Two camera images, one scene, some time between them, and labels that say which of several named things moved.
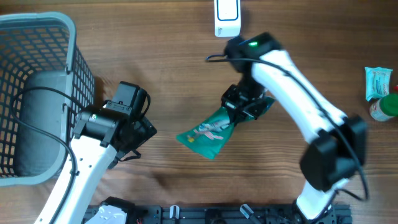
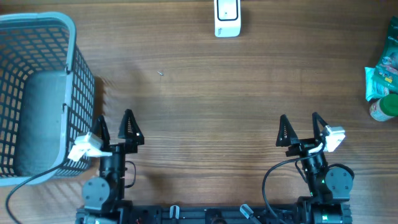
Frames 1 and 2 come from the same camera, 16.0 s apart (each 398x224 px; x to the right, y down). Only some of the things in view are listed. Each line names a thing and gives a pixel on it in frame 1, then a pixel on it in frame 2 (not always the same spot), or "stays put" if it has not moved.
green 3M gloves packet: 206,137 → 386,73
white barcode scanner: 227,18 stays put
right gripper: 234,109 → 301,145
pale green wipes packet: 377,82 stays put
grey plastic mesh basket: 45,79 stays put
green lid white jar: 385,108 stays put
